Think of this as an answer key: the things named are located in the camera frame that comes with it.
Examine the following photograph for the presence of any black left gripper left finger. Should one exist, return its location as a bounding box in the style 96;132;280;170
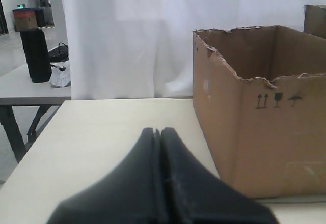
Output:
48;128;163;223

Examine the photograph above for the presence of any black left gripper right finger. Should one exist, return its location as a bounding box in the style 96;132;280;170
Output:
159;128;278;223

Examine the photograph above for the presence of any narrow cardboard box with label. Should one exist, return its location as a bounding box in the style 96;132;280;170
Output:
304;5;326;39

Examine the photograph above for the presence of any large open cardboard box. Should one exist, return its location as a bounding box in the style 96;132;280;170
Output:
193;25;325;198

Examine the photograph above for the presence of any small box with red tape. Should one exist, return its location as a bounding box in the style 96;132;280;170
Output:
12;8;38;32

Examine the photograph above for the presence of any white plastic bag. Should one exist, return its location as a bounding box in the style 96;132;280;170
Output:
49;61;71;87

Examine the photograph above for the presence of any white curtain backdrop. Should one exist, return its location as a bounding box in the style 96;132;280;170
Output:
62;0;325;100

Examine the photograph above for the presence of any grey side table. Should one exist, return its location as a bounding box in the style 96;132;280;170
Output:
1;64;71;162

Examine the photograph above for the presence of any black cylinder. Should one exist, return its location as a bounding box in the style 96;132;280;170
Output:
20;28;52;83

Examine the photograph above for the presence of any green digital display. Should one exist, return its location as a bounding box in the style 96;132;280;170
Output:
17;4;26;9

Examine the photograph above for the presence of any black wire basket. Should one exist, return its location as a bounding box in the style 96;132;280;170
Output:
48;42;69;63

